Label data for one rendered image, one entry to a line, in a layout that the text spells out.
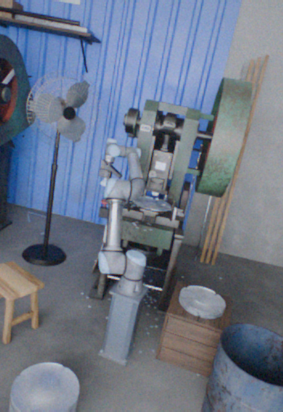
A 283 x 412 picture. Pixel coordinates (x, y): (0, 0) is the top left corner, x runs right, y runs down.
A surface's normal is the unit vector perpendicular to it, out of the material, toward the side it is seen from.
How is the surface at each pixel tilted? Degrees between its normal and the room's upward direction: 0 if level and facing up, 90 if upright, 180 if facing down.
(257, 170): 90
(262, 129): 90
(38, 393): 0
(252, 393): 92
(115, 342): 90
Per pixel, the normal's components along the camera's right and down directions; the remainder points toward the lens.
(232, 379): -0.76, 0.10
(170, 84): -0.14, 0.29
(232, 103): 0.00, -0.34
